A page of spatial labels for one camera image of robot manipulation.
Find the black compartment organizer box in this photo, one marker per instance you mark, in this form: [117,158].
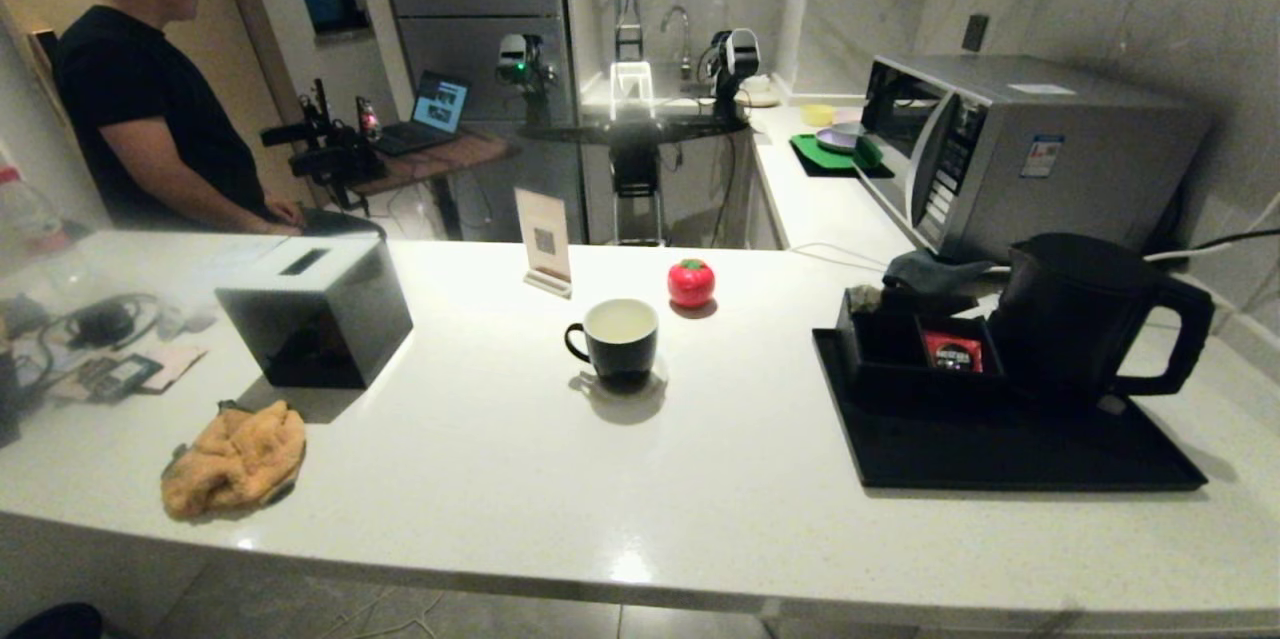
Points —
[880,344]

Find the silver microwave oven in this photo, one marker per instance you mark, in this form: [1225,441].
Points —
[1060,199]

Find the brown wooden desk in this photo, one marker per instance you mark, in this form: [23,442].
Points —
[440,159]

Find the black mug white inside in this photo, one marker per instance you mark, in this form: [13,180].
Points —
[620,354]

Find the black white robot arm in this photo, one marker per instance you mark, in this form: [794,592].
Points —
[738,54]

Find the open black laptop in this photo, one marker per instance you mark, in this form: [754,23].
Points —
[440,104]

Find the black rectangular tray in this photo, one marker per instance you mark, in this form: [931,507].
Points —
[950,449]

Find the chrome kitchen faucet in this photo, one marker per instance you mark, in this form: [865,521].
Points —
[686,29]

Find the black wall socket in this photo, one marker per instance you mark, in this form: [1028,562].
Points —
[976,32]

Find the red coffee sachet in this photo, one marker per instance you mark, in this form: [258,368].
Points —
[952,351]

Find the red tomato-shaped timer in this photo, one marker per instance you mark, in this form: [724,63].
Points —
[690,284]

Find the robot torso column lit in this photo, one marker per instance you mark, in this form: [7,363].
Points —
[632,84]

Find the robot arm green light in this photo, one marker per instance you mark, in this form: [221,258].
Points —
[515,54]

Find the black electric kettle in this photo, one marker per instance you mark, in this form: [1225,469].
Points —
[1080,319]

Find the orange crumpled cloth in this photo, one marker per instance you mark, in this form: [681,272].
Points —
[235,464]

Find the QR code sign stand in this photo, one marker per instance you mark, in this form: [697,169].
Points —
[543,234]

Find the green silicone mat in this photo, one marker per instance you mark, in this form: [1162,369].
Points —
[820,156]

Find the pink paper card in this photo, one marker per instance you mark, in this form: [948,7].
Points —
[180,364]

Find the clear bottle red cap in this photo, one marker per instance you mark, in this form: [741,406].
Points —
[25,214]

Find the black tissue box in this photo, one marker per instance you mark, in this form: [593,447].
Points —
[320,329]

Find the person in black shirt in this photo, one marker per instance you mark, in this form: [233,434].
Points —
[130,89]

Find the yellow bowl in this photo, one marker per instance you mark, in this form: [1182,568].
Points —
[818,114]

